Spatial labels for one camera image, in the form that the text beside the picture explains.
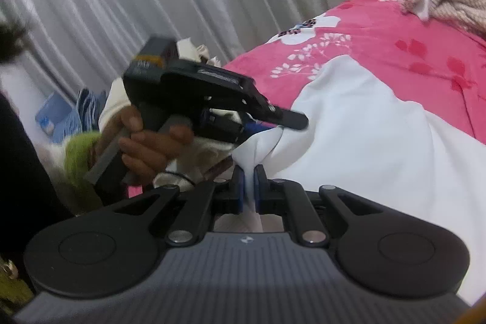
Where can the person's left forearm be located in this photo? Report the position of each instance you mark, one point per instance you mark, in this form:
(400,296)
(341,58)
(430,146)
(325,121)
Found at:
(81,160)

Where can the white plain top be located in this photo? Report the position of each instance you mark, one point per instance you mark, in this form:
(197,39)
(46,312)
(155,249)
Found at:
(379,141)

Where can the blue box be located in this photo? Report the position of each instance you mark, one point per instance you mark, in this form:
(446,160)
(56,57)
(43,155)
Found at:
(53,115)

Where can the person's left hand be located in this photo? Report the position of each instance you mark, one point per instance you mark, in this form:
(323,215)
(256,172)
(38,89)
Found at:
(152,147)

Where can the cream cloth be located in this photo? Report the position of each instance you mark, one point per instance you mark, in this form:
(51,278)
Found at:
(197,50)

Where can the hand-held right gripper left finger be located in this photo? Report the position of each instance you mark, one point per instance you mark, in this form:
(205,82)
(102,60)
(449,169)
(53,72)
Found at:
(238,191)

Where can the pink floral blanket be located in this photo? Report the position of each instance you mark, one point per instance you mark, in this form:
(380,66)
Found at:
(379,47)

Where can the beige knitted sweater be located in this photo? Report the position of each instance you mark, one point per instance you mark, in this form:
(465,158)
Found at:
(455,1)

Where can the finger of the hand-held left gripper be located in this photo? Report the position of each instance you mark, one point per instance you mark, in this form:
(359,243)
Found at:
(220,124)
(292,121)

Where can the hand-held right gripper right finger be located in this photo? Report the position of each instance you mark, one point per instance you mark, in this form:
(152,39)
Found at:
(260,191)

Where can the person's torso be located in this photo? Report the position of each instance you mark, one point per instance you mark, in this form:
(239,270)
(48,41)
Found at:
(22,176)

